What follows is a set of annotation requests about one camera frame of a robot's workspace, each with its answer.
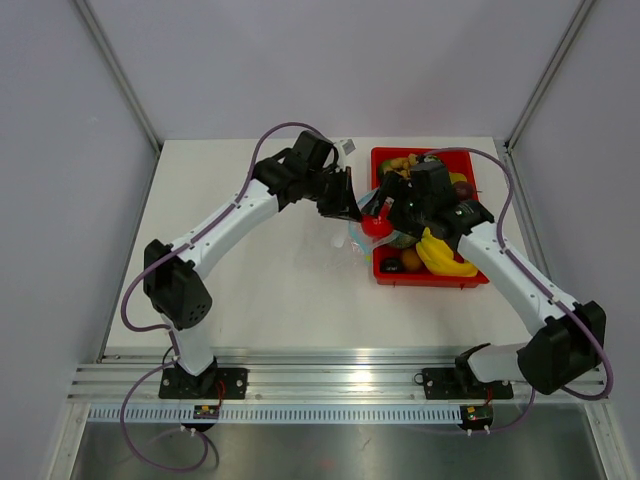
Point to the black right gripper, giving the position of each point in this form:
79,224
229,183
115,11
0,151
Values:
397,188

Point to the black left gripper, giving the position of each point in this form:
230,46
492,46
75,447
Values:
344,204

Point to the dark purple passion fruit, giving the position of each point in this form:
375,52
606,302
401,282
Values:
464,190

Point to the red apple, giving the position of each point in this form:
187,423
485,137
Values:
376,227

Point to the yellow banana bunch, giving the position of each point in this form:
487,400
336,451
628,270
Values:
440,259

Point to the clear zip top bag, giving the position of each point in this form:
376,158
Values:
350,245

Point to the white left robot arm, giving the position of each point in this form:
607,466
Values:
175,272

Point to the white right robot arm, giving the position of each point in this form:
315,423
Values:
567,337

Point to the beige longan cluster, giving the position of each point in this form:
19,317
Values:
402,165

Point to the green netted melon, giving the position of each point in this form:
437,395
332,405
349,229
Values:
401,241

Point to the aluminium front rail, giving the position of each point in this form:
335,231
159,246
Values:
276,376

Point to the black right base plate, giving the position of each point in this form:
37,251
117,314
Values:
449,383

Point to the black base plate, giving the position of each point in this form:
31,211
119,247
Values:
449,383
216,382

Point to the left aluminium frame post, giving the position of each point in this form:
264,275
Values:
107,53

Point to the aluminium frame post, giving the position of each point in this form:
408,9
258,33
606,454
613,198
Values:
561,52
107,53

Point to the right aluminium frame post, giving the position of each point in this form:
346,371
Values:
561,52

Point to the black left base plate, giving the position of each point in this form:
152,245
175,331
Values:
216,382

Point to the white slotted cable duct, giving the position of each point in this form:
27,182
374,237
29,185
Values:
279,414

